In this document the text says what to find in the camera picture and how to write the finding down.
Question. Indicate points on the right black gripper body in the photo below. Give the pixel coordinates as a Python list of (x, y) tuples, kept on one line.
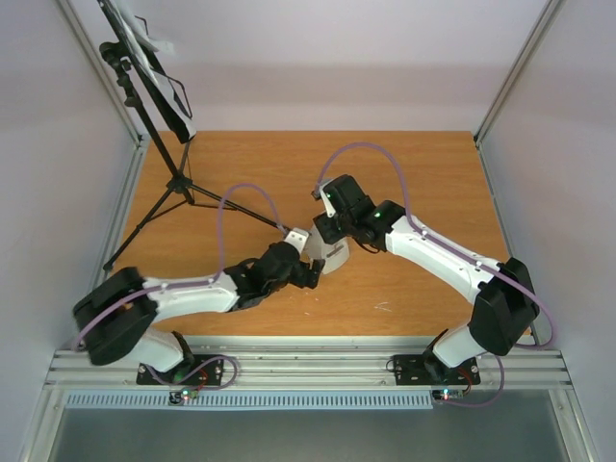
[(325, 230)]

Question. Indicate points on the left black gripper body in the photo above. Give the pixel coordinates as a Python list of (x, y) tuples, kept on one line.
[(302, 280)]

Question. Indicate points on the white metronome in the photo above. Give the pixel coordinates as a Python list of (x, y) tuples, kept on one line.
[(333, 255)]

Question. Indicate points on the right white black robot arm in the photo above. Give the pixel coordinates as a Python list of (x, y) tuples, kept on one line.
[(500, 293)]

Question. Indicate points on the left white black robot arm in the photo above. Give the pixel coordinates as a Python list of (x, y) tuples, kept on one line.
[(115, 319)]

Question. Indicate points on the left small circuit board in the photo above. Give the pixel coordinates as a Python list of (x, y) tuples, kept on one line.
[(178, 398)]

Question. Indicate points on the small circuit board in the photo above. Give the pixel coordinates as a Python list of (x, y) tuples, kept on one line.
[(178, 398), (448, 394)]

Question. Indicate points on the right small circuit board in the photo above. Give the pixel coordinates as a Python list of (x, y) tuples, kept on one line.
[(448, 394)]

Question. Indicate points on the black music stand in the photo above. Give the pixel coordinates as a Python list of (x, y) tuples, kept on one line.
[(126, 55)]

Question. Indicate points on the white sheet music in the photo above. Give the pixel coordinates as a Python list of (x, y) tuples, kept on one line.
[(139, 30)]

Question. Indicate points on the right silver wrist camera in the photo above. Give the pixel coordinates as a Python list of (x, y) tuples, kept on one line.
[(319, 193)]

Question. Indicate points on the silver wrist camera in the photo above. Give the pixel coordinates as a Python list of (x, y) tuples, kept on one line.
[(319, 193), (297, 238)]

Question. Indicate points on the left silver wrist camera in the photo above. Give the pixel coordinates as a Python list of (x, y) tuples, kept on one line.
[(297, 238)]

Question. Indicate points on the aluminium frame rail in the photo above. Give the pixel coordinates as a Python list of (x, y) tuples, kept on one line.
[(317, 363)]

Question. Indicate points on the grey slotted cable duct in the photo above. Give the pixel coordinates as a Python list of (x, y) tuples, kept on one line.
[(253, 400)]

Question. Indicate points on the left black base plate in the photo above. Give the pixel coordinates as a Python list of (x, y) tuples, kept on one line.
[(212, 371)]

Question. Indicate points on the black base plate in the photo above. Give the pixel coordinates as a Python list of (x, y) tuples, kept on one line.
[(212, 371), (410, 370)]

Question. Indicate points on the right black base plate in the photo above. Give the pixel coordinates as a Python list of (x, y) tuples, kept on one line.
[(410, 370)]

